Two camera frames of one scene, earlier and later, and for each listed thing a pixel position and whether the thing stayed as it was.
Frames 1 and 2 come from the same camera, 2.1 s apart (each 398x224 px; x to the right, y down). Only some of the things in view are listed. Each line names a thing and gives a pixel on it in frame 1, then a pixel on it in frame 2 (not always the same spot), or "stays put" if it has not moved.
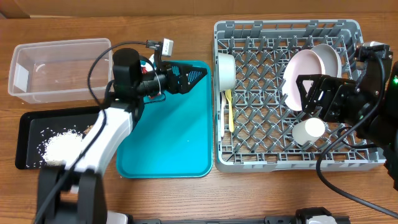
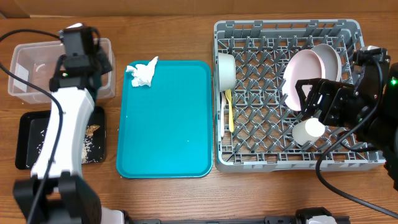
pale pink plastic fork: (223, 102) stays put
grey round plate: (331, 64) stays put
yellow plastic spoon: (228, 94) stays put
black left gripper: (183, 86) to (106, 65)
